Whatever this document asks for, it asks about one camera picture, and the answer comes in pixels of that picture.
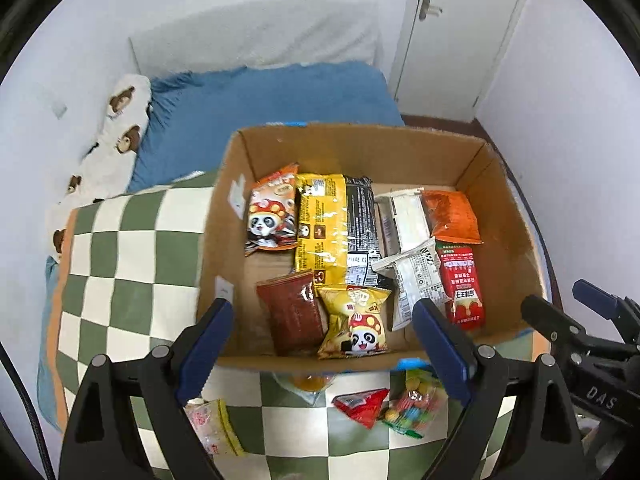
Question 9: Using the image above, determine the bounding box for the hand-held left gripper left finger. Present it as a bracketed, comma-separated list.
[60, 299, 235, 480]

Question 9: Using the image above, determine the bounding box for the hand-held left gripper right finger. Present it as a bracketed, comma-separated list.
[412, 299, 586, 480]

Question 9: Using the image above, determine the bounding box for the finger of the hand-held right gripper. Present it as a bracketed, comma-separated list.
[520, 294, 640, 362]
[572, 279, 640, 322]

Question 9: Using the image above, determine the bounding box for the long red snack packet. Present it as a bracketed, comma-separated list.
[434, 240, 487, 332]

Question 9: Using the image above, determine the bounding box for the white black-print snack packet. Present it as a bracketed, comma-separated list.
[371, 237, 451, 332]

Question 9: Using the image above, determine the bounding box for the brown snack packet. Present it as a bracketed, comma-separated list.
[256, 269, 328, 357]

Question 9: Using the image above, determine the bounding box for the yellow panda snack packet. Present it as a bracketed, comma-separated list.
[316, 284, 393, 361]

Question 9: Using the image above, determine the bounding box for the plain white snack packet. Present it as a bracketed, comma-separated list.
[374, 187, 433, 258]

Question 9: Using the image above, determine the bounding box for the orange panda snack packet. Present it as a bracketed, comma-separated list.
[244, 162, 301, 258]

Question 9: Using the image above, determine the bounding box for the black yellow snack packet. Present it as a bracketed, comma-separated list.
[292, 172, 383, 288]

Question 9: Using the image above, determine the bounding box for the cardboard box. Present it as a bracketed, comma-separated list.
[196, 122, 548, 373]

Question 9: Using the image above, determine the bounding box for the colourful candy bag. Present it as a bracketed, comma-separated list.
[380, 367, 448, 438]

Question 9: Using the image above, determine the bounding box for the beige yellow-edged snack packet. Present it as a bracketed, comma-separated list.
[185, 397, 246, 457]

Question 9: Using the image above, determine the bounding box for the red triangular snack packet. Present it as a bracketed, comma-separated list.
[332, 387, 391, 430]

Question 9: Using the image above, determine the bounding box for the green white checkered mat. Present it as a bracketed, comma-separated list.
[37, 170, 551, 480]

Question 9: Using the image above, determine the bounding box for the bear print pillow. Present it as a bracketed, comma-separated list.
[45, 74, 153, 261]

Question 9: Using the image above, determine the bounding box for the blue bed sheet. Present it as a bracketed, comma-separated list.
[37, 62, 407, 431]

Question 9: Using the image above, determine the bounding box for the white door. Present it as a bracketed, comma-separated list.
[390, 0, 531, 121]

